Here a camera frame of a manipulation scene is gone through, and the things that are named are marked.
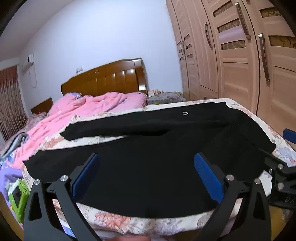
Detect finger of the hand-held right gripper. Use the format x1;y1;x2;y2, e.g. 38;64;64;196
283;128;296;142
259;148;296;193

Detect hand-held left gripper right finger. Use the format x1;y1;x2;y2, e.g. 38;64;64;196
194;152;271;241

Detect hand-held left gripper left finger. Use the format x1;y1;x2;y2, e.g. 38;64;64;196
23;152;102;241

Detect black pants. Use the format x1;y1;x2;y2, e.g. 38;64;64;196
23;101;277;219

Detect floral bed sheet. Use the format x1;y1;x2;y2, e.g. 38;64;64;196
22;97;296;239

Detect green toy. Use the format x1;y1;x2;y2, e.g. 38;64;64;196
8;179;30;224

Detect pink quilt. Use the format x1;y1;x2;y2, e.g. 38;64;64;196
7;91;147;169

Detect purple bed sheet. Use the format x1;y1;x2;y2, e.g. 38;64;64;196
0;148;30;204

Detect wooden wardrobe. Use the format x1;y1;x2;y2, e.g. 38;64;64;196
165;0;296;130

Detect grey clothing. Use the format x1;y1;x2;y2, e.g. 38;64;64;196
0;133;29;160

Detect wooden nightstand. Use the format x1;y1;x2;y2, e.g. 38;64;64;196
31;97;54;114

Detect floral covered bedside table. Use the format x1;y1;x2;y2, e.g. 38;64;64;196
147;89;185;106

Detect wooden headboard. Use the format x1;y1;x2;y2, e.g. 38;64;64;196
61;57;148;96

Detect red patterned curtain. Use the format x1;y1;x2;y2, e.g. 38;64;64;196
0;65;27;142

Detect white air conditioner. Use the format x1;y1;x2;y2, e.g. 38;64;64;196
22;54;35;71

